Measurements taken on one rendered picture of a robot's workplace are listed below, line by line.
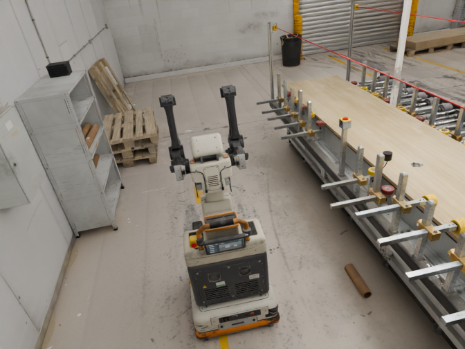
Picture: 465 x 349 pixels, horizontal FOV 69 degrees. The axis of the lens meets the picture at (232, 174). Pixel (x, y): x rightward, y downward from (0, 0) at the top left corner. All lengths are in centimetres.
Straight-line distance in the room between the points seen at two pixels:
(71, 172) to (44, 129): 48
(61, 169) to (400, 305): 318
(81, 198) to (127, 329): 146
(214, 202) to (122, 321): 126
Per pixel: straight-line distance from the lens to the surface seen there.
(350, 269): 309
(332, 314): 288
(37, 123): 350
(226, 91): 236
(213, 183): 229
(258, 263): 235
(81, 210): 388
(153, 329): 295
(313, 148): 348
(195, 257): 223
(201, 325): 260
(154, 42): 958
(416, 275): 193
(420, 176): 279
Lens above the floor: 232
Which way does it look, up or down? 31 degrees down
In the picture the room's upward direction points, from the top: 7 degrees counter-clockwise
